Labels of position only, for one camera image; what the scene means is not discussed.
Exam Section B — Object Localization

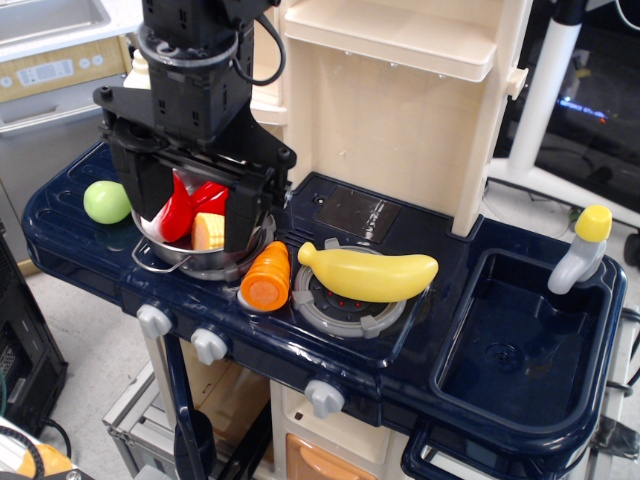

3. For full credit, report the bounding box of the green toy apple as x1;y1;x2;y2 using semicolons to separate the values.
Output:
83;180;131;225

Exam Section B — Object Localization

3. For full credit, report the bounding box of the grey left stove knob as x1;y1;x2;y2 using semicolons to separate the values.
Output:
136;304;173;340

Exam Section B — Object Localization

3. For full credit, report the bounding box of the navy toy sink basin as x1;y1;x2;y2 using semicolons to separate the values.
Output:
432;249;620;435

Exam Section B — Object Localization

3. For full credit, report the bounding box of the orange toy oven drawer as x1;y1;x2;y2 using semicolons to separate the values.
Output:
286;434;376;480

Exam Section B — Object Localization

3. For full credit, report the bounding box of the white stand pole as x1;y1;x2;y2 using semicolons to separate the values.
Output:
487;0;640;229

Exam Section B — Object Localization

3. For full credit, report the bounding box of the grey middle stove knob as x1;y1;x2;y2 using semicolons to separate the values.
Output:
191;328;228;366

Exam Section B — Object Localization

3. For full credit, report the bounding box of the grey dishwasher appliance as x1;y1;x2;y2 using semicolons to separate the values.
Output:
1;0;143;263

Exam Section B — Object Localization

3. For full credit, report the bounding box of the red toy pepper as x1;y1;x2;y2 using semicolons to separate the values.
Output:
141;173;229;243

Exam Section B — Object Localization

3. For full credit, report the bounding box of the navy toy kitchen counter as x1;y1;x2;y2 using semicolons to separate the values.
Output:
23;144;626;470

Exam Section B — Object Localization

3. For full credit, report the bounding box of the steel pot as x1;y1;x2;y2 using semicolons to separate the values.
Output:
131;214;276;283

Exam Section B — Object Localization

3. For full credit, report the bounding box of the black computer case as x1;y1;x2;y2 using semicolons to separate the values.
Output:
1;241;68;436

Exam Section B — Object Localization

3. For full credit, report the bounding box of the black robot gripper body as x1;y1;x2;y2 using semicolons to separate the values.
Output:
92;63;298;193

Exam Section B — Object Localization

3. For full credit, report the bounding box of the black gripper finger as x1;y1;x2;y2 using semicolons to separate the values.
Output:
224;168;274;253
109;135;174;220

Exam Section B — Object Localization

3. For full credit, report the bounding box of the grey toy faucet yellow cap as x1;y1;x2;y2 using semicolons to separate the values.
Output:
547;205;613;295

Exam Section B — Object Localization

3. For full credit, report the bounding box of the yellow toy banana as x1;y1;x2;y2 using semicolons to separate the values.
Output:
297;242;439;303

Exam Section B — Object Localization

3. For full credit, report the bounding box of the yellow toy corn piece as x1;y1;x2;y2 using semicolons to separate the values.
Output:
191;212;225;251

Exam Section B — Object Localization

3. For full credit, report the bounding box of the orange toy carrot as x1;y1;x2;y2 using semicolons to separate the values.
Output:
240;241;291;312

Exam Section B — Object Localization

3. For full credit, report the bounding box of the grey stove knob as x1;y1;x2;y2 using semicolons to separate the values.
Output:
136;304;173;340
304;380;345;419
191;328;228;366

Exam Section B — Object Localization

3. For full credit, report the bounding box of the grey toy stove burner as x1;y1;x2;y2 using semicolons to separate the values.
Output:
292;266;407;340

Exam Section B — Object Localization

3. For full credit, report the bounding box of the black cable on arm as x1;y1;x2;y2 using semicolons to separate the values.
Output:
230;13;287;87

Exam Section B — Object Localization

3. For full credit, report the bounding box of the aluminium frame cart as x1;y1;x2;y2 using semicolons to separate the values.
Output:
102;362;178;479

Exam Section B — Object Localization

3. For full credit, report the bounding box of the grey right stove knob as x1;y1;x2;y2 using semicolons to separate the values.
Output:
304;380;345;419

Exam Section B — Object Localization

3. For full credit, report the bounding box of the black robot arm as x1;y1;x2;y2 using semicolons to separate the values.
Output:
93;1;296;252

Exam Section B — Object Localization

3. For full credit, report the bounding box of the white detergent bottle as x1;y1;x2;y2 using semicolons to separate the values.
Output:
123;49;151;90

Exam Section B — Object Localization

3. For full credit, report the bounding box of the cream toy kitchen cabinet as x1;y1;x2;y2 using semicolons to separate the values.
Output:
252;0;532;237

